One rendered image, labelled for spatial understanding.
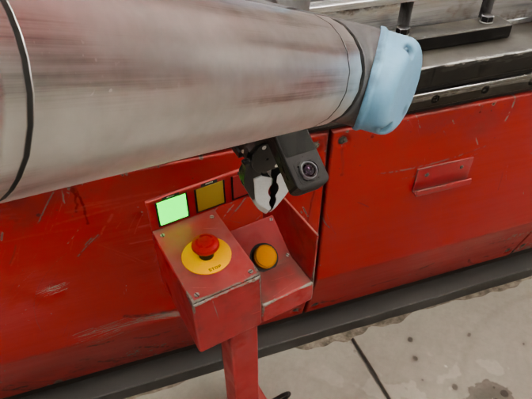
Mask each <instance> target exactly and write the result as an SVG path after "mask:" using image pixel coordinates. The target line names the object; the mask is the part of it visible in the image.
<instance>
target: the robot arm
mask: <svg viewBox="0 0 532 399"><path fill-rule="evenodd" d="M421 67H422V50H421V47H420V45H419V43H418V42H417V41H416V40H415V39H414V38H412V37H410V36H405V35H402V34H400V33H396V32H392V31H389V30H388V29H387V27H385V26H381V27H380V28H376V27H373V26H369V25H364V24H360V23H356V22H353V21H347V20H343V19H339V18H336V17H330V16H326V15H323V14H319V13H313V12H310V0H0V203H5V202H9V201H12V200H18V199H21V198H25V197H28V196H34V195H38V194H41V193H45V192H50V191H54V190H57V189H61V188H67V187H70V186H74V185H77V184H83V183H86V182H90V181H95V180H100V179H103V178H106V177H112V176H115V175H119V174H122V173H129V172H132V171H136V170H139V169H145V168H148V167H151V166H155V165H161V164H165V163H168V162H174V161H177V160H181V159H184V158H190V157H194V156H197V155H201V154H206V153H210V152H213V151H216V150H222V149H226V148H230V147H231V149H232V150H233V152H234V153H235V154H236V155H237V157H238V158H242V157H244V159H243V160H241V163H242V164H241V166H240V168H239V178H240V181H241V183H242V185H243V186H244V188H245V190H246V191H247V193H248V194H249V196H250V198H251V200H252V201H253V202H254V204H255V205H256V207H257V208H258V209H259V210H260V211H262V212H263V213H265V214H267V213H268V212H271V211H273V210H274V209H275V208H276V207H277V206H278V204H279V203H280V202H281V200H282V199H283V198H284V196H285V195H286V194H287V193H288V191H289V193H290V194H291V195H292V196H300V195H303V194H306V193H307V192H312V191H314V190H317V189H319V188H320V187H321V186H322V185H324V184H325V183H326V182H327V181H328V179H329V175H328V174H327V171H326V169H325V167H324V164H323V162H322V160H321V158H320V155H319V153H318V152H317V148H316V146H315V145H314V142H313V140H312V138H311V136H310V133H309V131H308V129H307V128H311V127H316V126H321V125H324V124H330V123H333V122H337V123H341V124H346V125H348V126H351V128H352V129H353V130H355V131H358V130H364V131H369V132H371V133H375V134H377V135H386V134H388V133H390V132H391V131H393V130H394V129H395V128H396V127H397V126H398V125H399V124H400V122H401V121H402V120H403V118H404V117H405V114H406V112H407V111H408V109H409V106H410V104H411V102H412V99H413V97H414V94H415V92H416V87H417V85H418V81H419V79H420V72H421ZM270 186H271V187H270ZM269 188H270V192H271V194H270V195H269V194H268V190H269Z"/></svg>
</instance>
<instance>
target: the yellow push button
mask: <svg viewBox="0 0 532 399"><path fill-rule="evenodd" d="M276 260H277V254H276V251H275V250H274V249H273V248H272V247H271V246H270V245H261V246H259V247H258V248H256V249H255V251H254V252H253V262H254V263H255V265H256V266H257V267H258V268H262V269H268V268H270V267H272V266H273V265H274V264H275V263H276Z"/></svg>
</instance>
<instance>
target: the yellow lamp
mask: <svg viewBox="0 0 532 399"><path fill-rule="evenodd" d="M196 198H197V205H198V211H203V210H206V209H208V208H210V207H213V206H216V205H219V204H221V203H224V192H223V182H222V180H221V181H219V182H217V183H214V184H210V185H208V186H205V187H202V188H199V189H196Z"/></svg>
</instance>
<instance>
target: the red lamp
mask: <svg viewBox="0 0 532 399"><path fill-rule="evenodd" d="M233 188H234V199H236V198H238V197H240V196H244V195H246V194H248V193H247V191H246V190H245V188H244V186H243V185H242V183H241V181H240V178H239V175H237V176H235V177H233Z"/></svg>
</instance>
